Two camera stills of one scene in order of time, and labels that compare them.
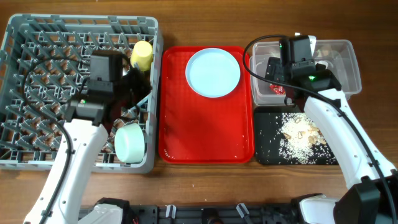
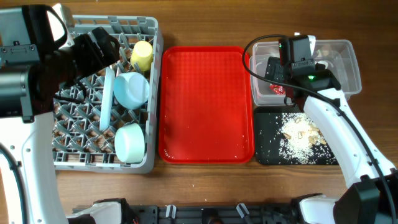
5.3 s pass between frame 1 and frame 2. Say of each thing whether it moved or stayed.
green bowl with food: stayed
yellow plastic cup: stayed
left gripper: moved
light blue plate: moved
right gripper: stayed
